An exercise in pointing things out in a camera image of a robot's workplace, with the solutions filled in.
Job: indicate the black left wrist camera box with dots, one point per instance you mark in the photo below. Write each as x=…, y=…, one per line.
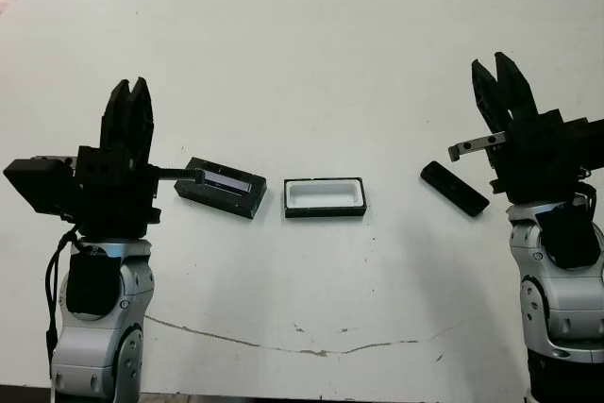
x=40, y=186

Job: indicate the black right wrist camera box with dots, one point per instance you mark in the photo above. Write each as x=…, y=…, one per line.
x=587, y=146

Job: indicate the black box lid with window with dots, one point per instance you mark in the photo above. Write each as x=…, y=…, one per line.
x=219, y=188

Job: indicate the slim black camera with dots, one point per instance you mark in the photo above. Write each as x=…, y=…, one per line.
x=453, y=188

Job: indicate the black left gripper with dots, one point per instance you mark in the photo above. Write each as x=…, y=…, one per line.
x=113, y=200

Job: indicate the black box base white insert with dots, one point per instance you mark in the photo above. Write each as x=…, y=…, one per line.
x=323, y=195

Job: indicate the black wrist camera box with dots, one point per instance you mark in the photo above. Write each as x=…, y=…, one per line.
x=587, y=146
x=40, y=186

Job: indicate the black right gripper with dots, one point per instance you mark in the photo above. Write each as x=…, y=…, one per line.
x=533, y=162

